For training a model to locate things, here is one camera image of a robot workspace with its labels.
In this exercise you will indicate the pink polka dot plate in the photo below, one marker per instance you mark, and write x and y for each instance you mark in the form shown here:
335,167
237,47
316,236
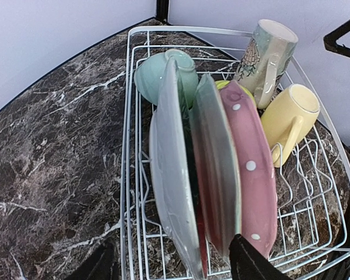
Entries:
257,173

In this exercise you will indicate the red teal floral plate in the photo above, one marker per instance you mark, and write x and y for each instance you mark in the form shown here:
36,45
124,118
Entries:
217,166

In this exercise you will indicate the yellow mug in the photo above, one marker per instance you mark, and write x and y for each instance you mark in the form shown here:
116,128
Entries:
288,119

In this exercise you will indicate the lime green bowl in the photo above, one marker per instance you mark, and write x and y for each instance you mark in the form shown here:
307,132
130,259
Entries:
232,84

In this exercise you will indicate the white wire dish rack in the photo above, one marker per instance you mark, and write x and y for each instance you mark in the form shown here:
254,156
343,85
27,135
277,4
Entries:
313,186

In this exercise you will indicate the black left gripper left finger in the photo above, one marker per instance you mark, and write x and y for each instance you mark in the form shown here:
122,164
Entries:
102,263

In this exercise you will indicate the patterned beige tall mug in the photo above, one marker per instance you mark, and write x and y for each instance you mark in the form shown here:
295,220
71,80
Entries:
265,60

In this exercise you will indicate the black right corner post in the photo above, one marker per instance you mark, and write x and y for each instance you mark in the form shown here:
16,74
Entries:
162,10

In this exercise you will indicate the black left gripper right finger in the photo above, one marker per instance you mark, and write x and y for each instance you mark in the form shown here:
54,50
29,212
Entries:
247,263

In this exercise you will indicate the pale green flower plate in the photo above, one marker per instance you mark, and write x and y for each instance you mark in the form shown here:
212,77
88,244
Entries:
169,173

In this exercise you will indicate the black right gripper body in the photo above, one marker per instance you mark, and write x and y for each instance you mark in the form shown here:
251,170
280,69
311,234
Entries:
335,41

